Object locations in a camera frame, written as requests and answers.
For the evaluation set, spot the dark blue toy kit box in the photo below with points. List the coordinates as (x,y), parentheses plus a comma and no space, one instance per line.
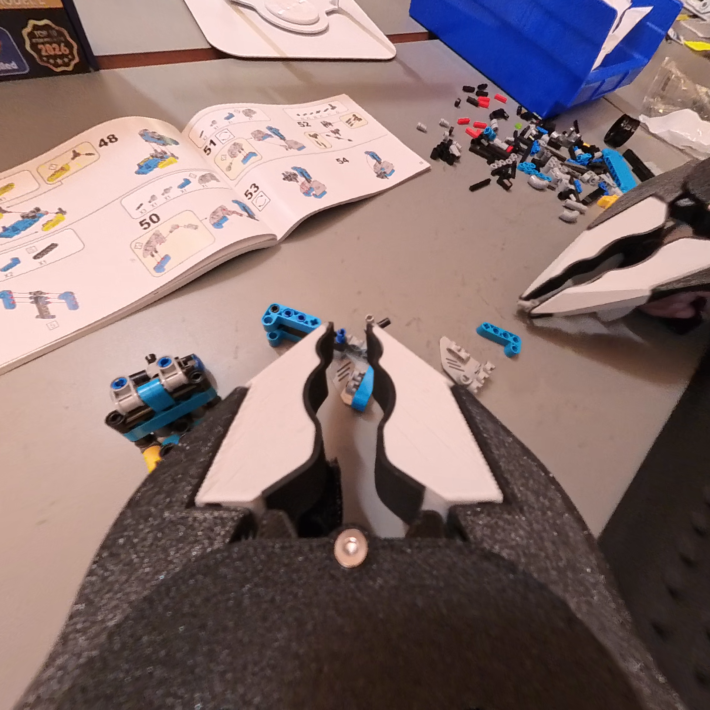
(33,39)

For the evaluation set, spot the black rubber tire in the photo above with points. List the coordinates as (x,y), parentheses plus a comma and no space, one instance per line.
(621,130)

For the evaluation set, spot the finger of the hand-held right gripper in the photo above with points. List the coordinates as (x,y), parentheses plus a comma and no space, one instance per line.
(610,227)
(638,272)

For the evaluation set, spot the blue beams black axle assembly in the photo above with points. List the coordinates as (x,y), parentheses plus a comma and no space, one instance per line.
(283,317)

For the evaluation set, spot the grey panel with connectors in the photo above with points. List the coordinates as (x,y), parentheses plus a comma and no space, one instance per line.
(460,360)

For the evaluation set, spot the grey desk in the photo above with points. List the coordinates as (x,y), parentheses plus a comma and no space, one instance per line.
(471,266)

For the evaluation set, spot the grey connector with black pin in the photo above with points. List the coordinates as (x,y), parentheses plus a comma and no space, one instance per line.
(370,320)

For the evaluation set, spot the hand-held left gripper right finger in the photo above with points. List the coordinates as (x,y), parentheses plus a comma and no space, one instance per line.
(438,438)

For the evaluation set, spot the blue yellow brick vehicle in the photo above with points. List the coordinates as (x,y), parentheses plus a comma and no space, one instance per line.
(161,399)

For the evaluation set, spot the blue angled beam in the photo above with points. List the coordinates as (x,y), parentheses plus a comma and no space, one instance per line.
(496,334)

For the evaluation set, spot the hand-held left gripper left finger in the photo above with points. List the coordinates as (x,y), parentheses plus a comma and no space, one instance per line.
(266,438)

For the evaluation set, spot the white stand base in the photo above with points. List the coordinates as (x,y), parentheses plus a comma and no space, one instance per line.
(333,39)

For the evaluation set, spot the blue grey brick assembly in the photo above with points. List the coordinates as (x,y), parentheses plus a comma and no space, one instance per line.
(360,388)

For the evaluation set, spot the person's right hand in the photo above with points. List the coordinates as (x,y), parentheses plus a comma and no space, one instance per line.
(671,306)

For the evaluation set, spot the pile of small brick parts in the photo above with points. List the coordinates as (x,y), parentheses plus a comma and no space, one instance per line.
(527,155)

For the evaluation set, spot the open instruction booklet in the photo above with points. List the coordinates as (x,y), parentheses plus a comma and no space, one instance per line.
(166,194)

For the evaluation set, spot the blue plastic bin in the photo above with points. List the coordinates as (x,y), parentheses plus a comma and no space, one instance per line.
(499,44)

